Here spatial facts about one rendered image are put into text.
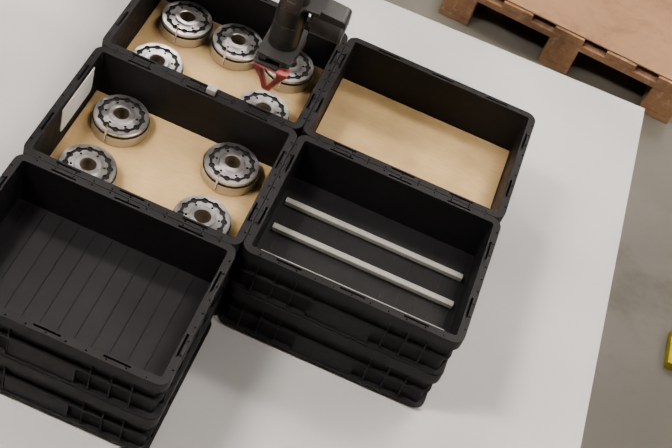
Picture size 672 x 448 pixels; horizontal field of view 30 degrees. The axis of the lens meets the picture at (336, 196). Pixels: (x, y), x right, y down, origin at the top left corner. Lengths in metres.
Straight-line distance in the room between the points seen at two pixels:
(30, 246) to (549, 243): 1.06
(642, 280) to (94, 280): 1.94
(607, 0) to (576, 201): 1.58
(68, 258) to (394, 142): 0.70
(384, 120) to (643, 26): 1.83
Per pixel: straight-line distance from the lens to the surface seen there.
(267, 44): 2.25
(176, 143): 2.33
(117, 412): 2.02
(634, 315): 3.57
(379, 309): 2.07
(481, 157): 2.51
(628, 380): 3.43
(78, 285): 2.11
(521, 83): 2.91
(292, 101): 2.46
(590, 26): 4.07
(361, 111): 2.49
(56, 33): 2.67
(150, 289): 2.12
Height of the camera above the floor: 2.56
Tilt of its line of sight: 48 degrees down
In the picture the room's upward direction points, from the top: 22 degrees clockwise
